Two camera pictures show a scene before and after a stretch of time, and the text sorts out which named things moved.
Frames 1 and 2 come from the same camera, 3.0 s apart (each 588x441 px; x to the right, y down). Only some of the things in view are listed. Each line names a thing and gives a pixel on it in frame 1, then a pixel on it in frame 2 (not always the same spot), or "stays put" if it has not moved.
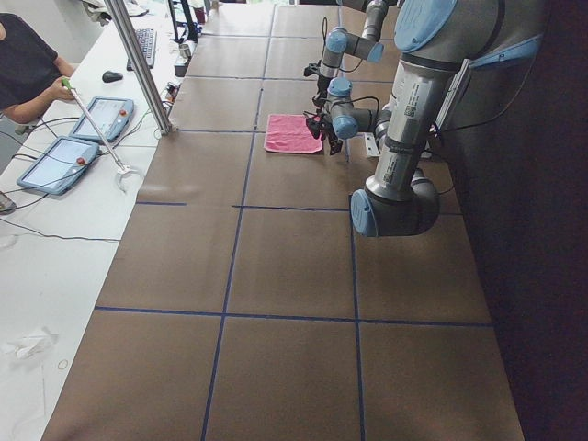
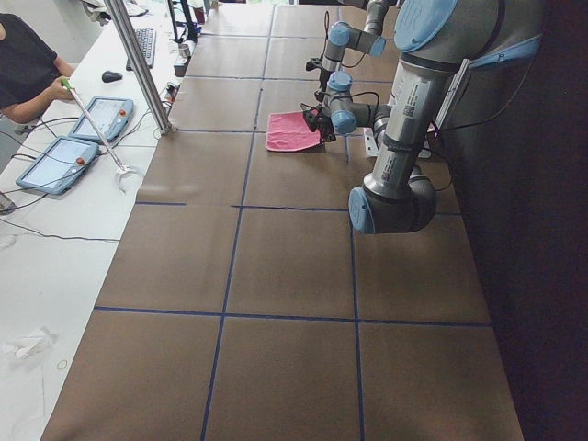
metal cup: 185,50 stays put
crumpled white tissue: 28,344 stays put
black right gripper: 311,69 → 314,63
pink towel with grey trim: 290,133 stays put
